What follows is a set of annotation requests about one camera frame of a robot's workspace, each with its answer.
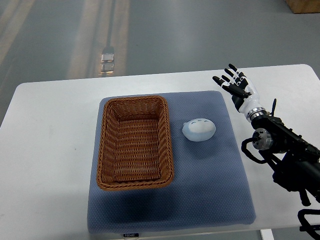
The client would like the brown wicker basket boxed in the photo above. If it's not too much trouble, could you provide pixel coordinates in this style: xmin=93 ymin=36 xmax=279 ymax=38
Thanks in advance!
xmin=96 ymin=95 xmax=174 ymax=191

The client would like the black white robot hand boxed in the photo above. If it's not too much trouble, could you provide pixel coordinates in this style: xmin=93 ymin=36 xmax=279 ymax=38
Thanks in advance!
xmin=212 ymin=63 xmax=267 ymax=122

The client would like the white table leg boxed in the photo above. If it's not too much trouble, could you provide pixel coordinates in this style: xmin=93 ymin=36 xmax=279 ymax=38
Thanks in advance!
xmin=260 ymin=229 xmax=275 ymax=240

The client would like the brown cardboard box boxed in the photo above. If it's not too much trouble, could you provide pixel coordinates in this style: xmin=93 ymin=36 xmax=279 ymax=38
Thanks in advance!
xmin=285 ymin=0 xmax=320 ymax=14

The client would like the blue plush toy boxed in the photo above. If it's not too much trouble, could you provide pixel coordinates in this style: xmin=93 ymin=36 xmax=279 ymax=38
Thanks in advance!
xmin=182 ymin=118 xmax=217 ymax=142

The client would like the metal floor socket box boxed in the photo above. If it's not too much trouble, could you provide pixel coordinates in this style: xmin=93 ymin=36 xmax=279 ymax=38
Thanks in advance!
xmin=100 ymin=46 xmax=115 ymax=74

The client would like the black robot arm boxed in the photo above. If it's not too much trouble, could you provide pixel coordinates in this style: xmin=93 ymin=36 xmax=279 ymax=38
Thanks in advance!
xmin=241 ymin=107 xmax=320 ymax=207

